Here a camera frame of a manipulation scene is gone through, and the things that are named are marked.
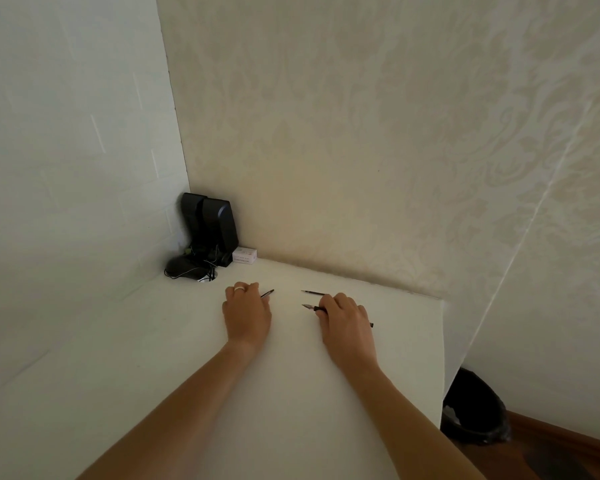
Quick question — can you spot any person's right hand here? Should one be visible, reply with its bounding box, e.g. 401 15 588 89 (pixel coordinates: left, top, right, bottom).
315 293 380 372

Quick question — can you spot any person's left hand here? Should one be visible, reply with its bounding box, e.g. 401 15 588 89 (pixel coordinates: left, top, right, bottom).
222 281 273 347

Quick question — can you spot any black fountain pen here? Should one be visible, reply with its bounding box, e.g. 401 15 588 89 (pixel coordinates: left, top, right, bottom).
301 304 375 328

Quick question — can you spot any person's right forearm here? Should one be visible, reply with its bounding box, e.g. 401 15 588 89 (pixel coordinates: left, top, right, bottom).
340 362 487 480

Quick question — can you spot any person's left forearm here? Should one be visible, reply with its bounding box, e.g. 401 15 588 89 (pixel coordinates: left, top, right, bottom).
77 341 261 480

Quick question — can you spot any black computer mouse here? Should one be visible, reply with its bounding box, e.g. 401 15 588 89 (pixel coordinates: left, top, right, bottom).
165 256 212 282

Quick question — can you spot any black waste bin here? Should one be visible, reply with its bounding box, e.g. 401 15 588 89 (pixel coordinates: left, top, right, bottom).
440 367 512 446

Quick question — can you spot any brown wooden baseboard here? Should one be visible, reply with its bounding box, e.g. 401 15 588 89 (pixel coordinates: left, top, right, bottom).
507 411 600 465

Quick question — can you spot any thin black cable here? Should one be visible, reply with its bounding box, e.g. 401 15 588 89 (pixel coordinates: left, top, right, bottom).
164 245 221 283

